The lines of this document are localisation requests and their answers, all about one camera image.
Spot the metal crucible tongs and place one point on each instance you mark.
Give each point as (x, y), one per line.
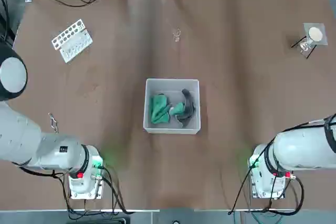
(53, 123)

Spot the green and grey cloth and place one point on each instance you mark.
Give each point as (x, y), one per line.
(187, 103)

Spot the clear glass beaker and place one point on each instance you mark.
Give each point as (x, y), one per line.
(305, 45)

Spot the clear glass test tube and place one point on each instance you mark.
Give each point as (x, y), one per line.
(177, 35)

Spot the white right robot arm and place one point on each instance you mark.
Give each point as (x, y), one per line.
(302, 150)

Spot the black tripod stand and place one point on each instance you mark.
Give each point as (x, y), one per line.
(298, 42)

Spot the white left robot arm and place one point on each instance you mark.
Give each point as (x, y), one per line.
(23, 140)

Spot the white test tube rack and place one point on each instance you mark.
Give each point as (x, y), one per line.
(71, 40)

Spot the white plastic box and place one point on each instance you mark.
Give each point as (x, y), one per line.
(170, 130)

